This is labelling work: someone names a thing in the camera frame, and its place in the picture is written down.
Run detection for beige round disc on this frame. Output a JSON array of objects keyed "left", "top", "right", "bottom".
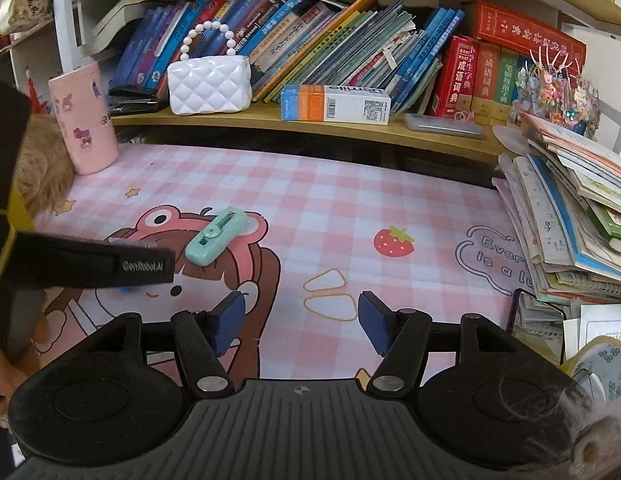
[{"left": 492, "top": 124, "right": 530, "bottom": 155}]

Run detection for pink cartoon cylinder holder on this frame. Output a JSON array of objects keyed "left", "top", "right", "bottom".
[{"left": 48, "top": 62, "right": 120, "bottom": 176}]

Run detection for stack of booklets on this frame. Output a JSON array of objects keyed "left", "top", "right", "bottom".
[{"left": 493, "top": 112, "right": 621, "bottom": 306}]

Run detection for white shelf unit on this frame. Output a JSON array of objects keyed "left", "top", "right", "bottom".
[{"left": 0, "top": 15, "right": 56, "bottom": 111}]

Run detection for orange white carton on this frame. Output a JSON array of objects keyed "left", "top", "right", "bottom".
[{"left": 280, "top": 84, "right": 392, "bottom": 126}]

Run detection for person's left hand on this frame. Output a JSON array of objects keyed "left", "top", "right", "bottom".
[{"left": 0, "top": 310, "right": 52, "bottom": 430}]

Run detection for row of blue-spined books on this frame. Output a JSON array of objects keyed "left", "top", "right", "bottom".
[{"left": 110, "top": 0, "right": 466, "bottom": 117}]

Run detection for orange dictionary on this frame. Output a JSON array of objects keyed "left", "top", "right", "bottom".
[{"left": 471, "top": 42, "right": 502, "bottom": 121}]

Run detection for thick cream-paged book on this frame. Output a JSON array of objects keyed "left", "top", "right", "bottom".
[
  {"left": 83, "top": 10, "right": 142, "bottom": 57},
  {"left": 97, "top": 0, "right": 145, "bottom": 27}
]

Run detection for narrow red dictionary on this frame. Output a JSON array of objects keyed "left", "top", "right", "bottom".
[{"left": 429, "top": 35, "right": 480, "bottom": 119}]

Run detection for orange fluffy cat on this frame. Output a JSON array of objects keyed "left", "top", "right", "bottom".
[{"left": 13, "top": 115, "right": 76, "bottom": 222}]

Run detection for wooden bookshelf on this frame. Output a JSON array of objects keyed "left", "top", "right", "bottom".
[{"left": 53, "top": 0, "right": 621, "bottom": 167}]

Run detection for pink checked table mat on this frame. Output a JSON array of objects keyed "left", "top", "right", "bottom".
[{"left": 30, "top": 142, "right": 541, "bottom": 382}]

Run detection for patterned round fan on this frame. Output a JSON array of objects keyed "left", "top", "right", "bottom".
[{"left": 561, "top": 335, "right": 621, "bottom": 402}]

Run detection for grey white fluffy object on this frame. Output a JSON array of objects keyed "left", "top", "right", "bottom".
[{"left": 555, "top": 375, "right": 621, "bottom": 480}]

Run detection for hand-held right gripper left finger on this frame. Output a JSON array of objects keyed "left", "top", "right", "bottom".
[{"left": 83, "top": 291, "right": 247, "bottom": 395}]

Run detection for black stapler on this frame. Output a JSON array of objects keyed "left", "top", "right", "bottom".
[{"left": 109, "top": 87, "right": 164, "bottom": 114}]

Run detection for green dictionary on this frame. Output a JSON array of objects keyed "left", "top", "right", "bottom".
[{"left": 495, "top": 50, "right": 520, "bottom": 124}]

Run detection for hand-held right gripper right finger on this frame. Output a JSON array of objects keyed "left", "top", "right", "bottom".
[{"left": 358, "top": 291, "right": 522, "bottom": 395}]

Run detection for loose white papers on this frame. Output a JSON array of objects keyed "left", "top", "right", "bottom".
[{"left": 563, "top": 304, "right": 621, "bottom": 362}]

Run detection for white quilted purse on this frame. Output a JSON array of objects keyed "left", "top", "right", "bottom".
[{"left": 167, "top": 20, "right": 252, "bottom": 116}]

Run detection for dark smartphone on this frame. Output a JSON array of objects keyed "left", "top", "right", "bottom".
[{"left": 511, "top": 290, "right": 566, "bottom": 357}]

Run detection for large red dictionary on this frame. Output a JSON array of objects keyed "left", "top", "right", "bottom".
[{"left": 463, "top": 1, "right": 588, "bottom": 69}]

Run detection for hair accessory stand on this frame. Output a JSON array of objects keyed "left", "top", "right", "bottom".
[{"left": 511, "top": 45, "right": 602, "bottom": 134}]

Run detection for teal correction tape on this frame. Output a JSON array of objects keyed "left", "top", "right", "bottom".
[{"left": 184, "top": 207, "right": 248, "bottom": 266}]

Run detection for grey flat case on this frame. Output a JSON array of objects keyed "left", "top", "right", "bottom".
[{"left": 405, "top": 112, "right": 486, "bottom": 141}]

